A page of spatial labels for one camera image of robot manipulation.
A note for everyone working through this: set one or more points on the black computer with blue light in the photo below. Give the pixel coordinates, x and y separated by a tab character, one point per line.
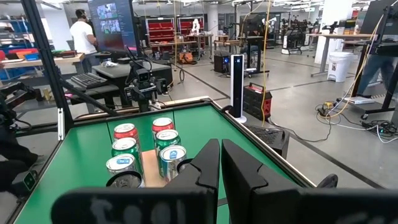
220	63

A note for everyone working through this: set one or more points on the red Fanta can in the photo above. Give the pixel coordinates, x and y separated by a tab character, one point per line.
162	126
126	132

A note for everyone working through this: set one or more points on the black keyboard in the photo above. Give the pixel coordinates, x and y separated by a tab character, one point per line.
88	81

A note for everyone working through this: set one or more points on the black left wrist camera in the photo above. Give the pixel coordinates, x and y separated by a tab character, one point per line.
143	76

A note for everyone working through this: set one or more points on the green table mat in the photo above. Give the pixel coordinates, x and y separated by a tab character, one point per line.
77	161

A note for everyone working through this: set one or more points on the red bin rack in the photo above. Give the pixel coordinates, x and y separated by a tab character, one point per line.
186	25
160	31

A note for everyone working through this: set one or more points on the wooden workbench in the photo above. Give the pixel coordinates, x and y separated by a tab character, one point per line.
37	62

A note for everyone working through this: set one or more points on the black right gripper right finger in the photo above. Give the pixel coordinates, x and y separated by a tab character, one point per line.
280	207

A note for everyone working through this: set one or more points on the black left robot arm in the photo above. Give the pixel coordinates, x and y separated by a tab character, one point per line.
161	85

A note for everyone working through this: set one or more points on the white trash bin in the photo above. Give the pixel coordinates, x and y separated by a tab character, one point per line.
340	67

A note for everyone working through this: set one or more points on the red black toolbox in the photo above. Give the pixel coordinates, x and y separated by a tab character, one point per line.
253	102

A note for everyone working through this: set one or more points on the black desk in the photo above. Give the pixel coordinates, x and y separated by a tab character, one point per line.
118	70

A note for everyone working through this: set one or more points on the wooden shelf with black frame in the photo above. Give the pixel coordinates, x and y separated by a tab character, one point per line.
152	171

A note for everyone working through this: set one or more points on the green Sprite can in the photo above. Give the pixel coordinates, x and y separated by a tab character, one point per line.
166	138
127	149

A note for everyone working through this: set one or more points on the blue silver Red Bull can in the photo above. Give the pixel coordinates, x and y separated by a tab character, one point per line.
121	163
172	161

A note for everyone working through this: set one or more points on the white black tower stand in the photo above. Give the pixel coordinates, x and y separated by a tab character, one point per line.
237	87

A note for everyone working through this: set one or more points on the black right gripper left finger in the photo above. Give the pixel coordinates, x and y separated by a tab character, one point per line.
155	205

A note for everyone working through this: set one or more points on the black computer case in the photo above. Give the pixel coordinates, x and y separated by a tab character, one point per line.
270	138

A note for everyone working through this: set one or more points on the black monitor screen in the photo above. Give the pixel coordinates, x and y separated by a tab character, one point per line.
112	28

